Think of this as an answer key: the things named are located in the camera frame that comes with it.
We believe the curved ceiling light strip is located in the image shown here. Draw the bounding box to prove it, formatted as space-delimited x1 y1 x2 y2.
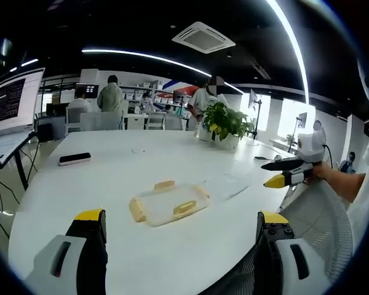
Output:
266 0 311 107

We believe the white office chair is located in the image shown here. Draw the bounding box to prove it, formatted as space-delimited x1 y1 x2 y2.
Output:
79 111 124 132

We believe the large monitor screen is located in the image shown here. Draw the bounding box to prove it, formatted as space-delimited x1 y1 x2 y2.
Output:
0 68 46 136

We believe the black device on white base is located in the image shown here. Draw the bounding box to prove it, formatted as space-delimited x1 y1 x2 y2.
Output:
58 152 92 167

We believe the white side desk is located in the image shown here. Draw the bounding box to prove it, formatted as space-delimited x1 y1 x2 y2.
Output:
0 130 35 170

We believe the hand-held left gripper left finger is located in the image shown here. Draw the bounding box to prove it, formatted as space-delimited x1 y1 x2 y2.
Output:
24 209 109 295

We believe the black mesh chair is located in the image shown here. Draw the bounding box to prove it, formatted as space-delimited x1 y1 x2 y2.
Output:
202 254 260 295

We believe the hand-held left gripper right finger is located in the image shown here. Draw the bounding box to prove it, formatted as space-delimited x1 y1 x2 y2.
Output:
253 210 332 295

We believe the white mesh chair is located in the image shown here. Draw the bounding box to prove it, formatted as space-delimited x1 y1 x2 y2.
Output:
277 183 354 282

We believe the long ceiling light strip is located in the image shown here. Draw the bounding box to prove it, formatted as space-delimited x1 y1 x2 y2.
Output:
81 47 245 95

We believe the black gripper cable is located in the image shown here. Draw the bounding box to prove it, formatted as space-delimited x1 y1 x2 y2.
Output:
323 143 335 169

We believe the black tripod stand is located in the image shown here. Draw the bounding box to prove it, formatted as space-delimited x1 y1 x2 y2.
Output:
248 88 263 141

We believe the ceiling air conditioner unit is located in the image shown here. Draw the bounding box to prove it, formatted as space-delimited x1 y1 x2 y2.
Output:
171 21 237 55

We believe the small dark monitor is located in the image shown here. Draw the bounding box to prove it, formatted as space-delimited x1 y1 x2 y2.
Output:
75 82 101 100

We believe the green potted plant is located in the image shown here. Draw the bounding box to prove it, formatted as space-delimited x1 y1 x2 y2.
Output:
201 101 255 143

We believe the clear plastic container lid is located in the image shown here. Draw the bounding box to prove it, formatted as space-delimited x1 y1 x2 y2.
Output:
129 179 212 229

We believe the person's right hand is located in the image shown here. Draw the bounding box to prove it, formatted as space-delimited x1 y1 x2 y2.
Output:
304 162 330 185

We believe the white plant pot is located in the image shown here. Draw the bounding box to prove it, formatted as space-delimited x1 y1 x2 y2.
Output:
198 128 244 151

